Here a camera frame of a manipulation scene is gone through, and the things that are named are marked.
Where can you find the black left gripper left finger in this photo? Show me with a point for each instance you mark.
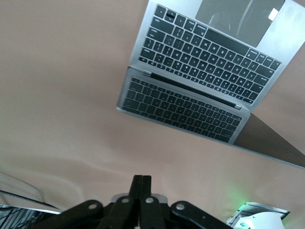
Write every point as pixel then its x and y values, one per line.
pixel 124 212

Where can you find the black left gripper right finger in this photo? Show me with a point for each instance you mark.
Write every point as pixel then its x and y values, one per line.
pixel 152 214

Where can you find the grey laptop computer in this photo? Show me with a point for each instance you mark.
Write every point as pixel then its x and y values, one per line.
pixel 214 59

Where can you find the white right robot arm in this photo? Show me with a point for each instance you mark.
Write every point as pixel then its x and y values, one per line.
pixel 262 221

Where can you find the brown table cover mat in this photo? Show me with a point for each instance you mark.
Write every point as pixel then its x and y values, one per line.
pixel 59 95

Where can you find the aluminium table frame rail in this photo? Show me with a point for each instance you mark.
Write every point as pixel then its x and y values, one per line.
pixel 21 218

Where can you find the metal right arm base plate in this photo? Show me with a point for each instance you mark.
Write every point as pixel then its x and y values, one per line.
pixel 262 207

